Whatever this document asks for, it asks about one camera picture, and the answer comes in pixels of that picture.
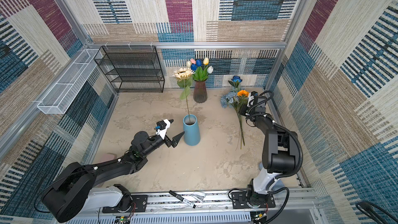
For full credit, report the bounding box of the teal cylindrical vase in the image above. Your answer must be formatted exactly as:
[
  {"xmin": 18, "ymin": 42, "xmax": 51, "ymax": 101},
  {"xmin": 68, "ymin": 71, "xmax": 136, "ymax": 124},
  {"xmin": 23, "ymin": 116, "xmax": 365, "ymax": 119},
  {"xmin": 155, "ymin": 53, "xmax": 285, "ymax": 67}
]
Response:
[{"xmin": 183, "ymin": 114, "xmax": 201, "ymax": 146}]

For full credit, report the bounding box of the black wire shelf rack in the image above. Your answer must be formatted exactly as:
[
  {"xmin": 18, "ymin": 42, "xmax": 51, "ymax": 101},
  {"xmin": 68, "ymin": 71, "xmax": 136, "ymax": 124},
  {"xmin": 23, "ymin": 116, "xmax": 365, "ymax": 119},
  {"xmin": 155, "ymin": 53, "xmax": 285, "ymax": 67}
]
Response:
[{"xmin": 94, "ymin": 46, "xmax": 165, "ymax": 93}]

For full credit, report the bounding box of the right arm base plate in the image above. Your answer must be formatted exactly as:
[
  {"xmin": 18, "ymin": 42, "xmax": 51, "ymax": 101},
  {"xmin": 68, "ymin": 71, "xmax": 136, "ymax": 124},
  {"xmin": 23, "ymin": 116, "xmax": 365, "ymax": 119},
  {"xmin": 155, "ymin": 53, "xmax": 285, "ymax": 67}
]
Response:
[{"xmin": 229, "ymin": 191, "xmax": 276, "ymax": 209}]

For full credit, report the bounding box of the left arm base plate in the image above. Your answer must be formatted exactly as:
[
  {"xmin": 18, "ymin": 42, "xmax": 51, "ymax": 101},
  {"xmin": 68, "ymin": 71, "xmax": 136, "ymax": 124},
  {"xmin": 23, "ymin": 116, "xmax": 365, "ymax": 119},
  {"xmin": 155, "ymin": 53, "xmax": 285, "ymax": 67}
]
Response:
[{"xmin": 102, "ymin": 195, "xmax": 148, "ymax": 214}]

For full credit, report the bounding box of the orange marigold stem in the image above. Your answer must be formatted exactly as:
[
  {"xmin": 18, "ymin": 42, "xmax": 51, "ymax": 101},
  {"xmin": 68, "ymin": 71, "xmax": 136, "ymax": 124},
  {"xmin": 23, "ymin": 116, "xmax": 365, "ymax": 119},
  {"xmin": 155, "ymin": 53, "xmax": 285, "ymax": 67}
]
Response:
[{"xmin": 237, "ymin": 90, "xmax": 249, "ymax": 149}]

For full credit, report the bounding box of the pink flat tray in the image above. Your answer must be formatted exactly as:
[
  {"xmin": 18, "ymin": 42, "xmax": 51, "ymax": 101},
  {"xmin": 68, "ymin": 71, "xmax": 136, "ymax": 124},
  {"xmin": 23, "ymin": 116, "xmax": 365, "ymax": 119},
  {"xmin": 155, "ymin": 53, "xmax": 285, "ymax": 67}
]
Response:
[{"xmin": 99, "ymin": 153, "xmax": 117, "ymax": 163}]

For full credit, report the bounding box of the blue tulip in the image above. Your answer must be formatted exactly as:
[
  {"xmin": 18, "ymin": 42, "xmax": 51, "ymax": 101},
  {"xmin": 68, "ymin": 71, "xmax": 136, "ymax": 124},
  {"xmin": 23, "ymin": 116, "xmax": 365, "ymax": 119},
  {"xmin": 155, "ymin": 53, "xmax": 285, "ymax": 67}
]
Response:
[{"xmin": 190, "ymin": 59, "xmax": 202, "ymax": 71}]

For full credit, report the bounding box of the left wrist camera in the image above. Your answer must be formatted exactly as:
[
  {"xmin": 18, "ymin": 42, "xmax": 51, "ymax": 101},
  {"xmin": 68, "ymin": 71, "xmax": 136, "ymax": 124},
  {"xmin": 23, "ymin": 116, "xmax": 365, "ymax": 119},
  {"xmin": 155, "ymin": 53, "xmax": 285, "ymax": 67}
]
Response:
[{"xmin": 155, "ymin": 119, "xmax": 174, "ymax": 140}]

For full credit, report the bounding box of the cream sunflower stem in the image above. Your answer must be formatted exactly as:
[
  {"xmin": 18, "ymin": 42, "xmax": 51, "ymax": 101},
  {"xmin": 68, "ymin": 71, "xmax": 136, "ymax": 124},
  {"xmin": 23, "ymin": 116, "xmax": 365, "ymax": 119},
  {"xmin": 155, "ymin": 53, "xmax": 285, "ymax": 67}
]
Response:
[{"xmin": 173, "ymin": 67, "xmax": 194, "ymax": 124}]

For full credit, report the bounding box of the dark blue rose stem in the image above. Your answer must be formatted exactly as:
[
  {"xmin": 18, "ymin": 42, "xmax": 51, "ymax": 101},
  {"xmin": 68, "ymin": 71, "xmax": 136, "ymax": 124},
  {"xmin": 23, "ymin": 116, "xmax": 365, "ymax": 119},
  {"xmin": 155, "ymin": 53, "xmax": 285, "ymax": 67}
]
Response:
[{"xmin": 228, "ymin": 75, "xmax": 243, "ymax": 91}]

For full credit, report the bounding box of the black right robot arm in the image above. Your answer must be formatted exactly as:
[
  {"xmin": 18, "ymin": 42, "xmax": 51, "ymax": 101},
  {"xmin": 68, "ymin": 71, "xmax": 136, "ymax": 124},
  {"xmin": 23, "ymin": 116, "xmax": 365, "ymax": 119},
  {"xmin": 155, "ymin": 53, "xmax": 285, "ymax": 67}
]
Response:
[{"xmin": 240, "ymin": 91, "xmax": 303, "ymax": 208}]

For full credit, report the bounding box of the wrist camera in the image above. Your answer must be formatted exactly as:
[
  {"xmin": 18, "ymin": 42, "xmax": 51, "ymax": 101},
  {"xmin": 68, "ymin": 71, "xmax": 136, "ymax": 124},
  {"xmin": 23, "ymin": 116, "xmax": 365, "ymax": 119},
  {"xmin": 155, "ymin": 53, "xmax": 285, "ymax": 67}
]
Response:
[
  {"xmin": 247, "ymin": 93, "xmax": 258, "ymax": 107},
  {"xmin": 155, "ymin": 119, "xmax": 174, "ymax": 140}
]

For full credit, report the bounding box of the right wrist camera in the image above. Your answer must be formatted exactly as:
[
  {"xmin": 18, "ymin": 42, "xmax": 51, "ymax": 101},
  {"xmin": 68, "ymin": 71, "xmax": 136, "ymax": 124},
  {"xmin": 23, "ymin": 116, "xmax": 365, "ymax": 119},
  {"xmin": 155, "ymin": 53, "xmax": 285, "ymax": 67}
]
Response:
[{"xmin": 247, "ymin": 93, "xmax": 258, "ymax": 107}]

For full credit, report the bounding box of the white wire mesh basket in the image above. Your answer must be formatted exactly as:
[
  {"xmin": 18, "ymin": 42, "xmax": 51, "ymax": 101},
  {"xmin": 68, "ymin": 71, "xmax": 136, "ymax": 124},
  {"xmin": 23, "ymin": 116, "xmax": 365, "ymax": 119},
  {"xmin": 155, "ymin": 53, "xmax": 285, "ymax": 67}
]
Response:
[{"xmin": 37, "ymin": 49, "xmax": 98, "ymax": 115}]

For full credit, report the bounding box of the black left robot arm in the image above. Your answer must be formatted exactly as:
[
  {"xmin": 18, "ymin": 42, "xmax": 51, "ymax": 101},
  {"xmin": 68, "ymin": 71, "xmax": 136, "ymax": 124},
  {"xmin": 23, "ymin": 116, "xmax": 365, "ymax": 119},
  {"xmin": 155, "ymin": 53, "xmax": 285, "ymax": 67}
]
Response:
[{"xmin": 40, "ymin": 131, "xmax": 184, "ymax": 223}]

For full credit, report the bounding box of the pale blue hydrangea stem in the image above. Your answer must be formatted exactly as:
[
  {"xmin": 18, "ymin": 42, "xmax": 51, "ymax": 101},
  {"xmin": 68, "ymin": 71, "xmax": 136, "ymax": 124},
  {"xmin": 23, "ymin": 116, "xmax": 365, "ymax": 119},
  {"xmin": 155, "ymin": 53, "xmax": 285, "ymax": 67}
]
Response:
[{"xmin": 220, "ymin": 91, "xmax": 239, "ymax": 108}]

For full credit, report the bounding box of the dark red glass vase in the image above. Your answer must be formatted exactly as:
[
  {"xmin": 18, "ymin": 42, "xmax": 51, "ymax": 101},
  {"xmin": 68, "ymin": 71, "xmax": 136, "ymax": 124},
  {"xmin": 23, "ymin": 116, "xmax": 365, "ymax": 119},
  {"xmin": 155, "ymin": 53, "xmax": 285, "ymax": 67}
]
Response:
[{"xmin": 193, "ymin": 81, "xmax": 207, "ymax": 103}]

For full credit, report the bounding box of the black marker pen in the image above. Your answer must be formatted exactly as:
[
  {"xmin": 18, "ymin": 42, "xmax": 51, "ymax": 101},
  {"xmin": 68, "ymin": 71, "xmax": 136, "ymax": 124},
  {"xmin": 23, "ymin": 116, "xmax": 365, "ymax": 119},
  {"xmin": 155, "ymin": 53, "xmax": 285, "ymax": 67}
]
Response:
[{"xmin": 169, "ymin": 190, "xmax": 196, "ymax": 208}]

